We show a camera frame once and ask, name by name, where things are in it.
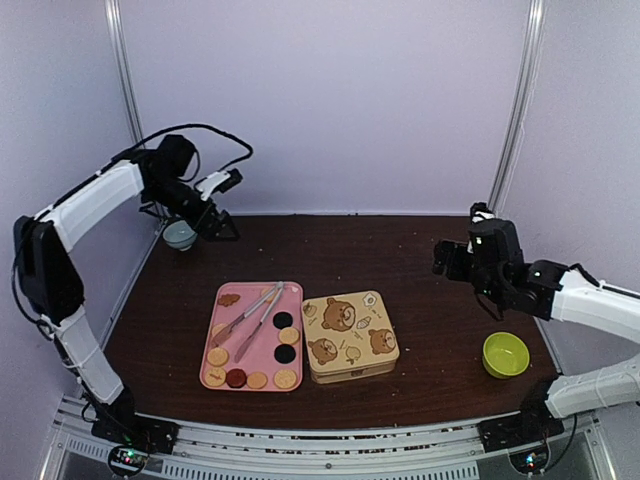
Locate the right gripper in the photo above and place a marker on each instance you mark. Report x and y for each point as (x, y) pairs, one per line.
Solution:
(442, 250)

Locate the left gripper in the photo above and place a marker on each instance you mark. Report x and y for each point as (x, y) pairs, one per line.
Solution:
(209, 232)

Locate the silver tin lid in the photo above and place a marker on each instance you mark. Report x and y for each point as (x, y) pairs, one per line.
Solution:
(348, 331)

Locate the gold cookie tin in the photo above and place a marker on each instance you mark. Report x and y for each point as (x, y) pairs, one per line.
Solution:
(353, 374)

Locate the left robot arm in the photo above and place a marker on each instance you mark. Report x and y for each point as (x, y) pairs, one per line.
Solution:
(52, 254)

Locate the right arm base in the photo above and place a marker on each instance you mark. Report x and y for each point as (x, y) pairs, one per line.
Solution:
(524, 437)

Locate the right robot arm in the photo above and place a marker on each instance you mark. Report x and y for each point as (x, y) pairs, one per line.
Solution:
(492, 262)

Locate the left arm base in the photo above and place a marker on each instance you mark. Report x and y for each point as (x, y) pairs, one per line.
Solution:
(134, 447)

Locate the pale blue ceramic bowl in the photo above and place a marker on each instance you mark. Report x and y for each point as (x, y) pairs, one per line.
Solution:
(179, 235)

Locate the brown leaf cookie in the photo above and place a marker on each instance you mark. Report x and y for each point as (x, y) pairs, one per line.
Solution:
(229, 299)

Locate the embossed cookie left upper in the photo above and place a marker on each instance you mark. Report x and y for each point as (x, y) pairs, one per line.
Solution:
(216, 329)

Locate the black sandwich cookie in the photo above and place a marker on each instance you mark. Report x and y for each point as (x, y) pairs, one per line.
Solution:
(282, 320)

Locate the green bowl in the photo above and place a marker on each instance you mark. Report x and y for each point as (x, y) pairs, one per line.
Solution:
(505, 355)

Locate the pink plastic tray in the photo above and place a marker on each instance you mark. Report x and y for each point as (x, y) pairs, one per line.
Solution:
(250, 336)

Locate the embossed cookie left lower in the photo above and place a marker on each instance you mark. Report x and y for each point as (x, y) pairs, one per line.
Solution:
(217, 356)

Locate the black cookie lower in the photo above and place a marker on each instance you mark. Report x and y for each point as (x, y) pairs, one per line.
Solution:
(285, 354)

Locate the round cookie red mark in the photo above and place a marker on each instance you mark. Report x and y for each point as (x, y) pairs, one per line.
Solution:
(214, 377)

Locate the dark red round cookie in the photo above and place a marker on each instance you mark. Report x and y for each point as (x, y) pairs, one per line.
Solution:
(236, 378)

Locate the plain tan round cookie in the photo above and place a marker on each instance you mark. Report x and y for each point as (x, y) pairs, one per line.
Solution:
(257, 380)

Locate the round embossed cookie bottom right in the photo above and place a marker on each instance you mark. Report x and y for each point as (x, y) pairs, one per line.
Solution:
(285, 379)

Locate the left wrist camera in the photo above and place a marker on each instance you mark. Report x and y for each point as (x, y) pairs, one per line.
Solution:
(218, 182)

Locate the right frame post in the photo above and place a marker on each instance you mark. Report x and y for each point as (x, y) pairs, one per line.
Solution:
(526, 79)

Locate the frame post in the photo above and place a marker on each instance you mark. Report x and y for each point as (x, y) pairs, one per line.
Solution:
(526, 79)
(118, 43)

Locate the aluminium front rail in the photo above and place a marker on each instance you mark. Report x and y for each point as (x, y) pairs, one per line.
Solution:
(451, 450)

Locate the left frame post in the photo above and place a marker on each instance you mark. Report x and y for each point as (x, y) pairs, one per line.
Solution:
(118, 43)

